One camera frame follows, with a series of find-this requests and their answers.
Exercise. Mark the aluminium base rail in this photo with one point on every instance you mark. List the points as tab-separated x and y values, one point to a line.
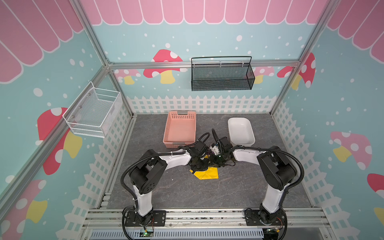
208	224

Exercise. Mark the white wire wall basket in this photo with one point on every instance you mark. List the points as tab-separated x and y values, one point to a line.
93	112

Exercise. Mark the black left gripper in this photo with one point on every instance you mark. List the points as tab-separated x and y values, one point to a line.
204	167

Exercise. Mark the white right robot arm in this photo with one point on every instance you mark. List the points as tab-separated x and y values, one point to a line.
282	171

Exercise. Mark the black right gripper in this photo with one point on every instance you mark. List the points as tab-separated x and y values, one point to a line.
219	161

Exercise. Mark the black mesh wall basket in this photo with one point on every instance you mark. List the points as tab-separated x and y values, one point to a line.
227	73

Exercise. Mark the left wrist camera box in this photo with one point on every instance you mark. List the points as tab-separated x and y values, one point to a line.
199	149

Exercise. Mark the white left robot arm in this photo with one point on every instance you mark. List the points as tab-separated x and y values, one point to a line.
143	176

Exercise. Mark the white plastic tub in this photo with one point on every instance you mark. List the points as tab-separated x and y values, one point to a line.
241	132

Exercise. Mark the pink perforated plastic basket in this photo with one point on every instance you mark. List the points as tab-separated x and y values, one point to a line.
180	129

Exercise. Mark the yellow paper napkin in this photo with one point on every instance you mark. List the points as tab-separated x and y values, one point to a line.
210	174

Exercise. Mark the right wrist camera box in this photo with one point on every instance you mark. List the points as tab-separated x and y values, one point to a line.
221	147

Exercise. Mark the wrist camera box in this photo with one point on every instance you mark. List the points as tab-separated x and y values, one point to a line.
199	149
221	147

